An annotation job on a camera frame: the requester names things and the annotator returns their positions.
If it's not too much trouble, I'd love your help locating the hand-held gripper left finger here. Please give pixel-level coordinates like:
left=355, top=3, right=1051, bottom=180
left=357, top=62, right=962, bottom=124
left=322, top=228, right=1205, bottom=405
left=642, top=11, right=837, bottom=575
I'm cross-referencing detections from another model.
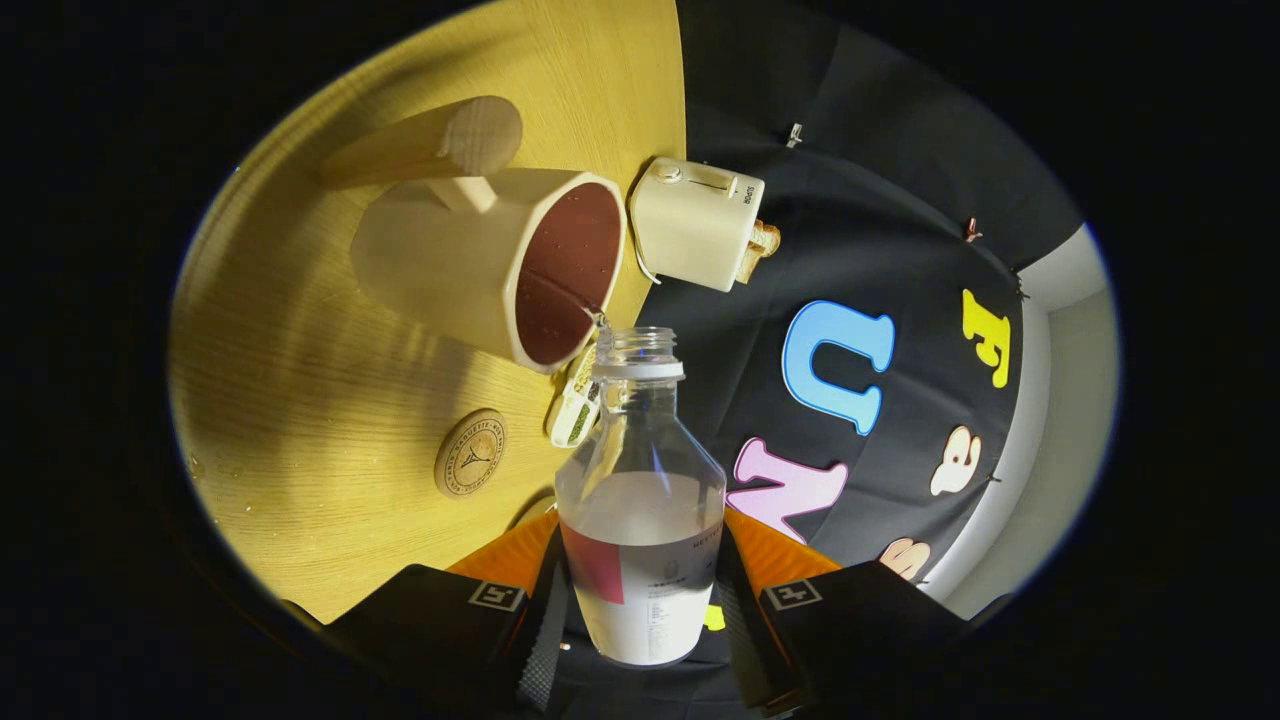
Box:
left=285, top=510, right=573, bottom=716

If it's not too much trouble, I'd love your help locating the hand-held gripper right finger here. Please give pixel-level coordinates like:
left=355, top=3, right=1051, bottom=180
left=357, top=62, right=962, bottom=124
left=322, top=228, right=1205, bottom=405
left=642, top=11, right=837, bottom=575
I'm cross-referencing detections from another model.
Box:
left=712, top=507, right=969, bottom=717

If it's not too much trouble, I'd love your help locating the clear juice bottle white label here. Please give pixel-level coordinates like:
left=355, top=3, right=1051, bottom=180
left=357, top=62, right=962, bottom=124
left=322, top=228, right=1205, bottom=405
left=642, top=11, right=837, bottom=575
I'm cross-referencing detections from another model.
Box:
left=555, top=327, right=728, bottom=668

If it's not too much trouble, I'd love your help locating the round cork coaster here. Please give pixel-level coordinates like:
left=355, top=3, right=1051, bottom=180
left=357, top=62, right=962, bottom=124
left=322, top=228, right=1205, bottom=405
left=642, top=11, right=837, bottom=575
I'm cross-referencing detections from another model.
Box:
left=434, top=408, right=508, bottom=498

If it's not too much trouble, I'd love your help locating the beige cup with wooden handle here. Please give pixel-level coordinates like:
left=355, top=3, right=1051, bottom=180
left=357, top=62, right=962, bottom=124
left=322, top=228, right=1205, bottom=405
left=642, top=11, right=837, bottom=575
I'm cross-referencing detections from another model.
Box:
left=322, top=95, right=628, bottom=375

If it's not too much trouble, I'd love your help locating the white divided snack dish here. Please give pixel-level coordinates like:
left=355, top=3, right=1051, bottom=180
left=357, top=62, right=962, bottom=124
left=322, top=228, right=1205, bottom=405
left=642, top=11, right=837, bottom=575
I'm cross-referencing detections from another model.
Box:
left=547, top=343, right=604, bottom=448

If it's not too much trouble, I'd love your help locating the wooden table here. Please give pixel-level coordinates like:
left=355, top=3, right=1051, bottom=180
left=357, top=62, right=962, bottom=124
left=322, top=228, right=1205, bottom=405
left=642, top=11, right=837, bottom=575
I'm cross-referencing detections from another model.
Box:
left=168, top=0, right=689, bottom=626

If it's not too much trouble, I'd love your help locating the cream toaster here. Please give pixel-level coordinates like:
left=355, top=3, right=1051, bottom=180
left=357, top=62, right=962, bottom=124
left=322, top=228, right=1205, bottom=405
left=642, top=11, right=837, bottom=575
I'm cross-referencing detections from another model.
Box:
left=629, top=157, right=766, bottom=293

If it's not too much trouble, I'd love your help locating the black backdrop cloth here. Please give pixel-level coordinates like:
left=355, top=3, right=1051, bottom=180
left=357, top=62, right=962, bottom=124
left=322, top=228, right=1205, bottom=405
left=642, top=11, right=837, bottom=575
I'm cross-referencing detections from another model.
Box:
left=560, top=0, right=1086, bottom=720

